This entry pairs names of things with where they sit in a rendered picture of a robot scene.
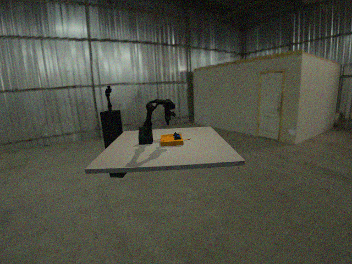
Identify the orange flat deck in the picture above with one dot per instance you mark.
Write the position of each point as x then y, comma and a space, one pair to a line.
169, 140

